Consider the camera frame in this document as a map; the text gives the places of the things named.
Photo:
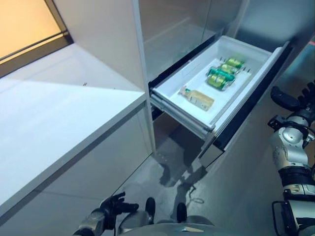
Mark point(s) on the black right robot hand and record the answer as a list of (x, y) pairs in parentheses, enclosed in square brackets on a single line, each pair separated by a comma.
[(290, 102)]

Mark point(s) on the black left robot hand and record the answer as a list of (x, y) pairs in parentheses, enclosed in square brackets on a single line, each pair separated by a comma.
[(110, 206)]

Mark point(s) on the stainless steel fridge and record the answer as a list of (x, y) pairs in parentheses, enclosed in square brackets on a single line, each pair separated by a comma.
[(177, 24)]

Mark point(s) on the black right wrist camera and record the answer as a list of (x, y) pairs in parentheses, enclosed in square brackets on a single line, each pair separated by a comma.
[(276, 122)]

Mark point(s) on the yellow drink bottle white cap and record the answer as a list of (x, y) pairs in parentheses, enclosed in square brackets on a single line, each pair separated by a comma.
[(199, 99)]

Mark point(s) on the green drink can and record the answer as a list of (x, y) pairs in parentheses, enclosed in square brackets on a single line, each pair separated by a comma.
[(235, 62), (229, 68), (217, 82)]

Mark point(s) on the white fridge drawer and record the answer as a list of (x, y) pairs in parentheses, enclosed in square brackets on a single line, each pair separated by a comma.
[(197, 81)]

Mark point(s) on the grey robot torso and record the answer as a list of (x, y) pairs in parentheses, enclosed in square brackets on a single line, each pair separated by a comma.
[(167, 227)]

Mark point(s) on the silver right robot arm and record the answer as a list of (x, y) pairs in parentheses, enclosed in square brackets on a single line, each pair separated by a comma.
[(290, 152)]

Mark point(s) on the yellow lit window panel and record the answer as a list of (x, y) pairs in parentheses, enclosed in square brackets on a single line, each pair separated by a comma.
[(24, 24)]

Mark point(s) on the black robot foot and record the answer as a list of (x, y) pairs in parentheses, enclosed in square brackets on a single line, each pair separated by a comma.
[(181, 211), (150, 207)]

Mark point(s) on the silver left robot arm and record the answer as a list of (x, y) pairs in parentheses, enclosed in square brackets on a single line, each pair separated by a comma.
[(93, 223)]

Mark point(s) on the black left robot foot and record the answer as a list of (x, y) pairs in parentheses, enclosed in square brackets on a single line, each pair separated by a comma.
[(150, 207)]

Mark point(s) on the teal drink can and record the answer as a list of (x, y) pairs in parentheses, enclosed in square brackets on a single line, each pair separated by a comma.
[(220, 73)]

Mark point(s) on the black right robot foot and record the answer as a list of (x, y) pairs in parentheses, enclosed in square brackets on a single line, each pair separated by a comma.
[(181, 211)]

